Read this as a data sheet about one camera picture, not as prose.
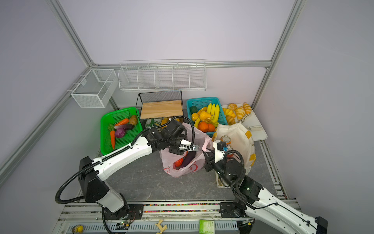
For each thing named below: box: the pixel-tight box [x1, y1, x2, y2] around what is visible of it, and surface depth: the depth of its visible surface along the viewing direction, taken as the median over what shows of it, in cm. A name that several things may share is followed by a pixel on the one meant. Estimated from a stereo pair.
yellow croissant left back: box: [223, 108, 236, 118], surface depth 117 cm
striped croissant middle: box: [235, 106, 246, 121], surface depth 117 cm
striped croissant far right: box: [243, 102, 252, 115], surface depth 119 cm
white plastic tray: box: [221, 102, 268, 142], surface depth 113 cm
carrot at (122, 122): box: [114, 117, 130, 127], surface depth 111 cm
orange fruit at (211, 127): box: [207, 123, 216, 133], surface depth 101 cm
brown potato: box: [129, 115, 139, 126], surface depth 110 cm
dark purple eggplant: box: [180, 151, 196, 169], surface depth 90 cm
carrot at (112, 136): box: [110, 130, 116, 150], surface depth 103 cm
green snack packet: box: [145, 117, 163, 129], surface depth 107 cm
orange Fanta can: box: [220, 134, 232, 145], surface depth 91 cm
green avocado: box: [189, 105, 199, 116], surface depth 115 cm
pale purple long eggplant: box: [113, 124, 135, 130], surface depth 108 cm
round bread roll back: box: [227, 102, 238, 111], surface depth 122 cm
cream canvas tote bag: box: [212, 121, 257, 176], surface depth 85 cm
